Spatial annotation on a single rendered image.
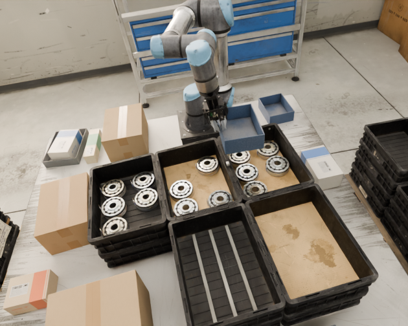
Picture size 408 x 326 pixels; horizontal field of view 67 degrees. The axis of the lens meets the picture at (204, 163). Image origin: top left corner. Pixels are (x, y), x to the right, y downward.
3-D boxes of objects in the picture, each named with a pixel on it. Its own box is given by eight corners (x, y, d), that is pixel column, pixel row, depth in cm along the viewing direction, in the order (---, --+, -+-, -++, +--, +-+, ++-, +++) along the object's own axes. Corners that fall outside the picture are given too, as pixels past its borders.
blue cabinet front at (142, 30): (144, 77, 313) (129, 21, 273) (214, 65, 315) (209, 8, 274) (144, 79, 311) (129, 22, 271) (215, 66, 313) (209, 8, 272)
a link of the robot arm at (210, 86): (193, 74, 104) (216, 66, 103) (197, 85, 108) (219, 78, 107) (195, 85, 99) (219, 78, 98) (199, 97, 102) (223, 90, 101)
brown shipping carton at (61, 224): (56, 204, 158) (40, 184, 147) (98, 192, 161) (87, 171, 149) (51, 255, 137) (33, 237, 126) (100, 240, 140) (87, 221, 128)
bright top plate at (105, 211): (103, 199, 136) (102, 198, 136) (125, 195, 136) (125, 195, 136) (100, 218, 129) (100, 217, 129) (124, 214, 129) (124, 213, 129)
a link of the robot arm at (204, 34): (184, 27, 106) (179, 43, 99) (217, 26, 104) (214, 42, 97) (187, 48, 112) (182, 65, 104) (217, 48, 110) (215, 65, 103)
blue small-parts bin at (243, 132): (215, 122, 131) (215, 108, 126) (250, 116, 131) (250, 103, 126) (225, 154, 117) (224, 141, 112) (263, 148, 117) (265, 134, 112)
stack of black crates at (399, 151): (346, 173, 221) (362, 125, 189) (387, 166, 222) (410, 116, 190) (376, 220, 194) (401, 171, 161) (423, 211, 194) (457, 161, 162)
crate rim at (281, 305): (168, 225, 117) (167, 222, 116) (243, 205, 120) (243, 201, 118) (190, 338, 90) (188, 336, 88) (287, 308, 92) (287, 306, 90)
